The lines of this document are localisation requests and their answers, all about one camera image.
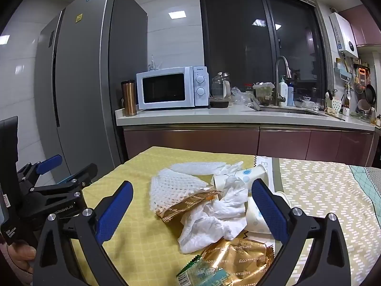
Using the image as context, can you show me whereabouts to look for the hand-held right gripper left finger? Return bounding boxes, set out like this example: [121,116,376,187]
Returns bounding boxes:
[33,180,134,286]

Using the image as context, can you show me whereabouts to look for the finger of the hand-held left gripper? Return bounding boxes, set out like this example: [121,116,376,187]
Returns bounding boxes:
[28,163,99,199]
[16,155,63,191]

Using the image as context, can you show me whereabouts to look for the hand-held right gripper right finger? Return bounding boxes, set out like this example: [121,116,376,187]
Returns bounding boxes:
[251,179,352,286]

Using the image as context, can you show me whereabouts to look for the white paper cup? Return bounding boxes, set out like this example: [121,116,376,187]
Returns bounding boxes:
[214,166,268,191]
[246,192,288,234]

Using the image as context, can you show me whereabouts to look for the white tissue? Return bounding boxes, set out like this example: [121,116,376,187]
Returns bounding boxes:
[178,161,249,254]

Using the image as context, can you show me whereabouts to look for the large gold wrapper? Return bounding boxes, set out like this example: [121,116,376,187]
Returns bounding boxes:
[200,238,275,286]

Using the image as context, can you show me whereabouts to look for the white foam fruit net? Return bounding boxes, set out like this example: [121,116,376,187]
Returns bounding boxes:
[150,168,210,212]

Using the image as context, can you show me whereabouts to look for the small gold wrapper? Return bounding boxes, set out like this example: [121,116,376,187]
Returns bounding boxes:
[155,190,223,224]

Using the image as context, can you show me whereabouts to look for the white cupcake liner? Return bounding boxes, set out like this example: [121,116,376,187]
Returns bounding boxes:
[170,161,230,177]

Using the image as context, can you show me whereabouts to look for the clear green-edged wrapper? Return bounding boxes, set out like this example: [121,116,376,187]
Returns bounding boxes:
[178,255,230,286]

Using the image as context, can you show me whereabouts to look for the person's left hand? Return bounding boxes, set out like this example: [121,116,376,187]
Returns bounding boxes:
[8,242,37,272]

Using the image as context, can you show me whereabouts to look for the yellow tablecloth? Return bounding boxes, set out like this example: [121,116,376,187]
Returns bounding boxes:
[73,146,280,286]

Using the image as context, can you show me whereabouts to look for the beige patterned cloth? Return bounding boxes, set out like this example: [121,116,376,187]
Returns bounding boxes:
[253,155,381,286]

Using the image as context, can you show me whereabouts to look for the copper travel tumbler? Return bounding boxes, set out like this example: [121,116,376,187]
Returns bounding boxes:
[120,80,137,117]

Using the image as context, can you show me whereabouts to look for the grey refrigerator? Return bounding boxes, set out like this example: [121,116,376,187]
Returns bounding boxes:
[33,0,148,185]

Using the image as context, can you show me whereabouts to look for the teal checked cloth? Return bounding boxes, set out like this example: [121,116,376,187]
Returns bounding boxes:
[350,165,381,209]

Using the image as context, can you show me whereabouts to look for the steel sink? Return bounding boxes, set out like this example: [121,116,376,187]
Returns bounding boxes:
[259,106,328,117]

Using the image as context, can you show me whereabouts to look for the kitchen counter with cabinets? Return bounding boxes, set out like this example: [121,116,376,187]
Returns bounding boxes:
[115,103,376,167]

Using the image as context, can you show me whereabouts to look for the plastic bag of food scraps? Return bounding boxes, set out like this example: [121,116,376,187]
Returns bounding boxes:
[252,82,275,106]

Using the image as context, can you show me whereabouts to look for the clear plastic bags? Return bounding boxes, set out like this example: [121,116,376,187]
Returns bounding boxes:
[231,86,253,106]

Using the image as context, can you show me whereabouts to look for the dark food container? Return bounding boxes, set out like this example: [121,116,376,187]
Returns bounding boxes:
[208,97,230,108]

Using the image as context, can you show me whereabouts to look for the white pump bottle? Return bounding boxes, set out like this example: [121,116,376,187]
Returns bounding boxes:
[279,77,289,106]

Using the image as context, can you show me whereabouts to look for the glass pitcher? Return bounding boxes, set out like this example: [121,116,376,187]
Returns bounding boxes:
[212,72,231,99]

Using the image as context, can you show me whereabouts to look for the white microwave oven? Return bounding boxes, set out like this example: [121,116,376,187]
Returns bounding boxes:
[136,66,210,110]

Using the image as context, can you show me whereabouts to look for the steel kitchen faucet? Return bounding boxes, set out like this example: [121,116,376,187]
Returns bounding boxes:
[274,56,292,106]

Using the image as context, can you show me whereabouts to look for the black frying pan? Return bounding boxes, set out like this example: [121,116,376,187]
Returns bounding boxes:
[365,83,377,105]

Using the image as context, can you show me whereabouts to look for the dark window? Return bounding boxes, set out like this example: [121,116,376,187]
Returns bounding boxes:
[198,0,328,94]

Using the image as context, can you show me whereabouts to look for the white water heater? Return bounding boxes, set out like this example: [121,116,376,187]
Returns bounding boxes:
[329,12,359,58]

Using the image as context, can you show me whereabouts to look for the teal wall shelf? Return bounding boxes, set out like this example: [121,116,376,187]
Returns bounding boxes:
[333,62,352,81]

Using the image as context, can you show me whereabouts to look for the pink wall cabinet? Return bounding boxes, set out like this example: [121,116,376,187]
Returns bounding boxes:
[338,4,381,48]

